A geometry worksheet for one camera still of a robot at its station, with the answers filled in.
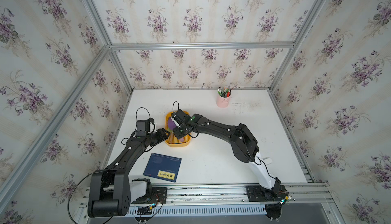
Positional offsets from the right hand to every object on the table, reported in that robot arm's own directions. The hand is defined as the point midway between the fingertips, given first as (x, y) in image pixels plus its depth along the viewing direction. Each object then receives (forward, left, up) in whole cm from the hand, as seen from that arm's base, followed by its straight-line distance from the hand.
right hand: (178, 132), depth 90 cm
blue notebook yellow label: (-19, +7, -5) cm, 21 cm away
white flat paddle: (-15, -50, -3) cm, 52 cm away
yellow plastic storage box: (-3, +5, -2) cm, 6 cm away
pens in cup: (+28, -30, +6) cm, 42 cm away
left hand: (-3, +6, +3) cm, 7 cm away
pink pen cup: (+24, -29, 0) cm, 38 cm away
